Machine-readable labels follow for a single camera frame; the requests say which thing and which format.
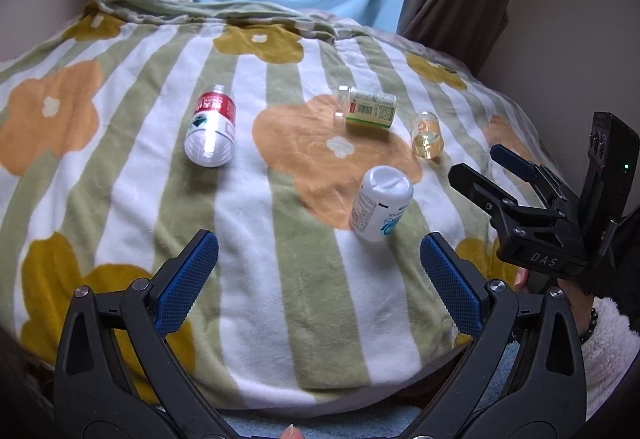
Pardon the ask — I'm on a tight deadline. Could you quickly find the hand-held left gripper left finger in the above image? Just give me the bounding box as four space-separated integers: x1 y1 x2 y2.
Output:
52 229 241 439

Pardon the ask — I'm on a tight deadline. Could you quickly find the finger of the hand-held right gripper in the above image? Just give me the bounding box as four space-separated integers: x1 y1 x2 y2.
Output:
447 162 567 228
490 144 582 216

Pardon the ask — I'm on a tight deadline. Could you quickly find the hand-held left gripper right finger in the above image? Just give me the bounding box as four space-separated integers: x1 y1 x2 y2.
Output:
400 233 588 439

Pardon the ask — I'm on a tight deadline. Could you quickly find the small yellow liquid bottle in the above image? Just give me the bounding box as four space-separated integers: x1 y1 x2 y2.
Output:
410 111 446 161

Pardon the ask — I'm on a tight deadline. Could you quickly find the person's right forearm white sleeve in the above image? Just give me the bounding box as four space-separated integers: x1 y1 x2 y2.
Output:
575 291 640 422

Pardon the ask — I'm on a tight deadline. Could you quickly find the striped floral blanket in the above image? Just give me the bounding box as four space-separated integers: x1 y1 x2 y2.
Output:
0 0 566 407

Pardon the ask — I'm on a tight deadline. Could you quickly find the white plastic bottle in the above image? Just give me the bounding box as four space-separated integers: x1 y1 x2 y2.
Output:
349 165 415 243

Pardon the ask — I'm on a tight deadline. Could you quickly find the clear bottle with green label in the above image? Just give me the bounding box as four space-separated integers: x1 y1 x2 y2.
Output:
333 85 397 129

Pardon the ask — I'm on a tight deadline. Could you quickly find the clear bottle with red label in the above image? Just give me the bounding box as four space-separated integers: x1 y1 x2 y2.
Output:
184 84 237 168

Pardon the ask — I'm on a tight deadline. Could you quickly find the dark bead bracelet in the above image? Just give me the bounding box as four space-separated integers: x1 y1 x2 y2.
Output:
579 308 600 346

